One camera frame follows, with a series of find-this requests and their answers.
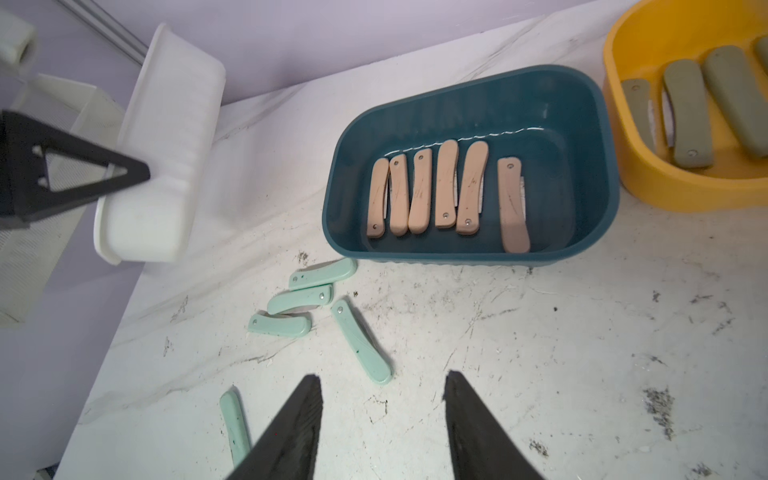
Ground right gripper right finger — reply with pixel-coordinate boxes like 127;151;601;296
443;371;543;480

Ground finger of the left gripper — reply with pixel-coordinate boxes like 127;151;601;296
1;110;151;230

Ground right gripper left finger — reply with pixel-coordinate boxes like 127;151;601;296
228;374;323;480

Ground white storage box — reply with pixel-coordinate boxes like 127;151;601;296
93;24;226;265

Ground pink knife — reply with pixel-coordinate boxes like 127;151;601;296
435;139;459;229
366;158;389;239
389;154;410;237
408;148;432;234
456;141;489;236
497;157;531;254

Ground pink knife top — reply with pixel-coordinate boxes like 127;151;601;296
366;158;389;239

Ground dark teal storage box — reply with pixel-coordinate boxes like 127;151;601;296
322;65;619;267

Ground olive knife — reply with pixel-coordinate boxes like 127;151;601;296
662;59;714;169
621;78;656;152
702;45;767;158
753;35;768;73

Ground yellow storage box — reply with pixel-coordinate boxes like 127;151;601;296
603;1;767;212

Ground mint knife far left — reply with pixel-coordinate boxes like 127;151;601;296
219;386;252;468

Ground mint knife short middle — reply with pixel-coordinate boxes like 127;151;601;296
331;299;392;385

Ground mint knife lower middle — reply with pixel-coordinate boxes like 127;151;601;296
247;313;312;338

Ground mint knife upper middle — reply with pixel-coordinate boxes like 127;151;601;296
267;284;334;315

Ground mint knife top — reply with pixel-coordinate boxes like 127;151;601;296
288;258;357;291

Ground aluminium frame struts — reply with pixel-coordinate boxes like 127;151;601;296
55;0;148;66

